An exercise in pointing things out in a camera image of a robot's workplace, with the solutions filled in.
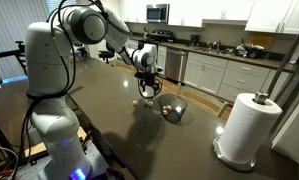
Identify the dark sink countertop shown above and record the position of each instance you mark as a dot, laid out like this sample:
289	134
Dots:
229	56

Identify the white paper towel roll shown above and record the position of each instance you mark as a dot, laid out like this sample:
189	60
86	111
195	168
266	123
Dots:
249	130

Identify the black equipment on table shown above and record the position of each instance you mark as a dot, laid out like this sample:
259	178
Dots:
80	50

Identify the black coffee maker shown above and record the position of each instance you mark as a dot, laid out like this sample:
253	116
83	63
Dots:
195	40

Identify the metal sink faucet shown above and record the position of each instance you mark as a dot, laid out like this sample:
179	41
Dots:
215	45

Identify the white narrow cabinet door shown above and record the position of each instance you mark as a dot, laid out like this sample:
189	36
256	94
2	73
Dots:
161	60

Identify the black office chair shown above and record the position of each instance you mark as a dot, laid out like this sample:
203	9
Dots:
106	56

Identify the stainless dishwasher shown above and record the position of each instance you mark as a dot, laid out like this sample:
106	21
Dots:
175	65

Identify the small beige packet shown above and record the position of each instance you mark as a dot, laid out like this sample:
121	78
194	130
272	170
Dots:
169	107
164	112
151	104

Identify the wooden cutting board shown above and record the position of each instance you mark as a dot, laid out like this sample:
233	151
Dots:
265	38

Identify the blue mat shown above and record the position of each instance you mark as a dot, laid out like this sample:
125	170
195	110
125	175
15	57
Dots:
12	80

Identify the grey metal stand poles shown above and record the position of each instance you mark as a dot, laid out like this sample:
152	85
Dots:
289	56

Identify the stainless microwave oven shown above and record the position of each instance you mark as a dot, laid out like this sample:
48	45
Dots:
157	13

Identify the metal paper towel holder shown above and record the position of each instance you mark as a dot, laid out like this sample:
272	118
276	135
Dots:
235	165

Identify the black boom stand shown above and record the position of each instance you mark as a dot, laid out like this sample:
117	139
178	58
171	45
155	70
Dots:
9	52

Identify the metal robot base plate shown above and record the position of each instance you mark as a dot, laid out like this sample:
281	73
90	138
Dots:
97	160

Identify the pile of dishes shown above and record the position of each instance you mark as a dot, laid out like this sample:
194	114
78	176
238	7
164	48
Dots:
250	50

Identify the white sink base cabinets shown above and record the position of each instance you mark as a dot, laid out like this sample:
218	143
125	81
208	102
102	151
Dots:
219	75

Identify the window blinds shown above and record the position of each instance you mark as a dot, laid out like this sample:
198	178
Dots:
54	5

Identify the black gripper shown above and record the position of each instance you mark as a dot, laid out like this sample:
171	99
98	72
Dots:
148	79

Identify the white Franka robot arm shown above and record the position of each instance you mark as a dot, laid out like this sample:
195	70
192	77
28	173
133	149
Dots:
45	66

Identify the white wall cabinets over sink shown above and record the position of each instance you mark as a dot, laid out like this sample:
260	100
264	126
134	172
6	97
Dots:
272	15

